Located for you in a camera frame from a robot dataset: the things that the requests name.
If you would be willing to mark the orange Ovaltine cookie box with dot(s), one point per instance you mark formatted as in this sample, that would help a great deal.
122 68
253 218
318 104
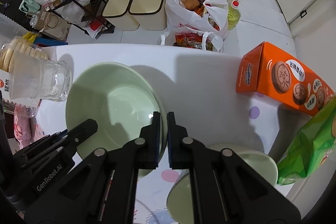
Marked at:
273 75

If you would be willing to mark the yellow cooking oil bottle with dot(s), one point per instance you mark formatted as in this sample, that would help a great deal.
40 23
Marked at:
233 14

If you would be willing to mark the pink snack bag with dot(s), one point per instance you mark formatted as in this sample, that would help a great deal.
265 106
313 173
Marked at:
25 129

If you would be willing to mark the yam biscuit plastic box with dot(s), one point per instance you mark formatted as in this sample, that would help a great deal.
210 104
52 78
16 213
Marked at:
12 58

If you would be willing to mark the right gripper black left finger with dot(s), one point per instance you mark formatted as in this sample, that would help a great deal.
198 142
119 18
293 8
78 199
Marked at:
102 188

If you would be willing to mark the small green ribbed bowl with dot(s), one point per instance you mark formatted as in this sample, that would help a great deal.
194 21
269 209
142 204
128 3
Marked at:
179 201

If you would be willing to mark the white plastic grocery bag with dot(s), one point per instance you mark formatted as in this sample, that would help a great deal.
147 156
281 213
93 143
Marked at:
203 15

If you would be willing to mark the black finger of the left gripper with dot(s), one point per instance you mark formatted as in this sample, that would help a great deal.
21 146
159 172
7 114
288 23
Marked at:
50 143

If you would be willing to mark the clear textured drinking glass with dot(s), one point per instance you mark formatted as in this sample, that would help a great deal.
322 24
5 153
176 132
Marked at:
46 80

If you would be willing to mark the beige double trash bin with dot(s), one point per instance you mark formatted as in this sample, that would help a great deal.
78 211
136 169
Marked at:
129 15

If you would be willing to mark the large green ribbed bowl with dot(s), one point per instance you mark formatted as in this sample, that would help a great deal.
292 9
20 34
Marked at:
120 100

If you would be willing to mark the green Lays chips bag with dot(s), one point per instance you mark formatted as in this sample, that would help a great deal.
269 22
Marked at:
310 148

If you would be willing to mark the black metal storage rack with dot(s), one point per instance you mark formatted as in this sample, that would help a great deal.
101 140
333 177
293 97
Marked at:
85 15

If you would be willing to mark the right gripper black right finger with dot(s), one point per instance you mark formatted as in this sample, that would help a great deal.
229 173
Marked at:
218 194

